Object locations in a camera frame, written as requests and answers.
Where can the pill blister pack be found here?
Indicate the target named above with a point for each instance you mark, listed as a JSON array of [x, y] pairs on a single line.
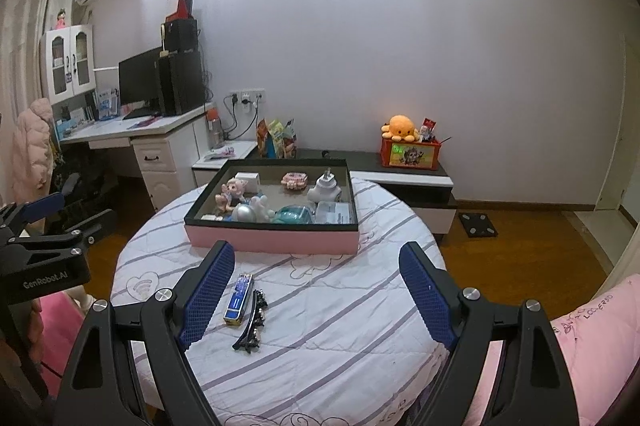
[[211, 217]]

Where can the orange snack bag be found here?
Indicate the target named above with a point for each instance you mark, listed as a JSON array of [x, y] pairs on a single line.
[[263, 138]]

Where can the pink padded jacket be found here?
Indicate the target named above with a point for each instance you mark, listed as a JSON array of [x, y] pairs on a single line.
[[32, 145]]

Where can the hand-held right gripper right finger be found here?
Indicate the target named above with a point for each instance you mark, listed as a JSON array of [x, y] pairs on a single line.
[[425, 296]]

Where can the small pink doll figure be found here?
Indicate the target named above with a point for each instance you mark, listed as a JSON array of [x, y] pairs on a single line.
[[231, 195]]

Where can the silver ball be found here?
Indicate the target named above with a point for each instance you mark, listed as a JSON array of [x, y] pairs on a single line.
[[245, 212]]

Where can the black speaker box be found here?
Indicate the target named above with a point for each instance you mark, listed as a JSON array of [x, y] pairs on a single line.
[[181, 35]]

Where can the pink doll on cabinet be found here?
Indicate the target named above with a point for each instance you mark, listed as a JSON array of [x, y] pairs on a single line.
[[61, 19]]

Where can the pink box with black rim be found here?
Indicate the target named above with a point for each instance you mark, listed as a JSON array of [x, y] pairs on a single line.
[[270, 243]]

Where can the pink quilt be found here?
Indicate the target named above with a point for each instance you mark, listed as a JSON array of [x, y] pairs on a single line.
[[595, 346]]

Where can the pale curtain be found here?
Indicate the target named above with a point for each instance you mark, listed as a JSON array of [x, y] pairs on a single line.
[[25, 30]]

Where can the teal heart-shaped case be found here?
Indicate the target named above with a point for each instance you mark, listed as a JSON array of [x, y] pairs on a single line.
[[295, 215]]

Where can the striped white tablecloth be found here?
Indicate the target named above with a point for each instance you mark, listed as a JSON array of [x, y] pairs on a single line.
[[325, 331]]

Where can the black computer tower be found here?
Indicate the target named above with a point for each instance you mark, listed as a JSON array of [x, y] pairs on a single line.
[[181, 83]]

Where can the purple notebook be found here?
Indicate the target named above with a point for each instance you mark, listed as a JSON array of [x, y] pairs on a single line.
[[145, 122]]

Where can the blue boxes on desk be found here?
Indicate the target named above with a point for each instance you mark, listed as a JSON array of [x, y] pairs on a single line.
[[107, 103]]

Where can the red paper bag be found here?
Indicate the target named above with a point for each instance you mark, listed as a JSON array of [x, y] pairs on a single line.
[[181, 5]]

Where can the white plug-in device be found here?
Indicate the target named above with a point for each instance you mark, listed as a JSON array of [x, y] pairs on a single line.
[[325, 191]]

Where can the low white side table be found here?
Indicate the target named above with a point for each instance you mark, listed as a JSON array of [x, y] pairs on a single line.
[[210, 168]]

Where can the white door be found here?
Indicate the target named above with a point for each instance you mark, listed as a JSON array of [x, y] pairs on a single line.
[[612, 130]]

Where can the bottle with orange cap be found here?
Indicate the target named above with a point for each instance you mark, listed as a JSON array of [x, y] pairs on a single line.
[[215, 125]]

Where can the small toys in red box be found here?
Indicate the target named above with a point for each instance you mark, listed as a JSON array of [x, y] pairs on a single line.
[[429, 129]]

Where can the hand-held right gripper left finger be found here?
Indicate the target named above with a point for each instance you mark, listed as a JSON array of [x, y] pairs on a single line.
[[210, 296]]

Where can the white glass-door cabinet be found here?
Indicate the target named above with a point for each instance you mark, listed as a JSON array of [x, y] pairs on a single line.
[[67, 65]]

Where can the pink packet on side table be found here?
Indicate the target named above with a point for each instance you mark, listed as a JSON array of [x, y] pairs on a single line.
[[222, 152]]

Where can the black beaded hair clip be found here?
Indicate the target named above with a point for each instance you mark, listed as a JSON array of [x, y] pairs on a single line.
[[252, 326]]

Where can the red cartoon storage box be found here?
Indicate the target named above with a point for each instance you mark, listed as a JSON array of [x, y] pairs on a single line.
[[412, 154]]

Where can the beige desk fan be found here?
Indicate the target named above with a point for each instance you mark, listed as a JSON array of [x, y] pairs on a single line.
[[164, 38]]

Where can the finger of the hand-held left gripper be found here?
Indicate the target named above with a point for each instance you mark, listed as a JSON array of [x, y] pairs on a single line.
[[97, 223], [42, 206]]

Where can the green snack bag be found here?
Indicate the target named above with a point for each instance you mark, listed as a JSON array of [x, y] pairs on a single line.
[[276, 138]]

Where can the orange octopus plush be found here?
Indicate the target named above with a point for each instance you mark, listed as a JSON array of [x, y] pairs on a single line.
[[400, 126]]

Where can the blue shiny slim box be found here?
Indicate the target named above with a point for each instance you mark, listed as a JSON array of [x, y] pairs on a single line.
[[240, 301]]

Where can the pink blanket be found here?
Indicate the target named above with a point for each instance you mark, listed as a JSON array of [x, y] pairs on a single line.
[[57, 326]]

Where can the black office chair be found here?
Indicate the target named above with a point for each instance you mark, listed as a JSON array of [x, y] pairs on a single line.
[[80, 196]]

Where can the pink purple block toy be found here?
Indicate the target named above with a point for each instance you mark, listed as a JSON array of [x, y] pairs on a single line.
[[295, 180]]

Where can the white desk with drawers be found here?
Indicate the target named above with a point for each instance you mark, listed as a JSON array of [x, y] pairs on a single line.
[[165, 165]]

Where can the clear rectangular plastic box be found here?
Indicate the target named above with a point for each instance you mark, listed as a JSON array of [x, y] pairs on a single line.
[[332, 212]]

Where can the black-topped low cabinet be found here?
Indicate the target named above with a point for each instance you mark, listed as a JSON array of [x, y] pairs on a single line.
[[400, 186]]

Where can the black computer monitor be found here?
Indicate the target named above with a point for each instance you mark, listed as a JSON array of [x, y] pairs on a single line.
[[140, 78]]

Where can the black bathroom scale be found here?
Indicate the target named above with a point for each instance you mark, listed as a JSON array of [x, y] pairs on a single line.
[[477, 224]]

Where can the white wall socket strip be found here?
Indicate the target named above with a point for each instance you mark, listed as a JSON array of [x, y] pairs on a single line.
[[247, 95]]

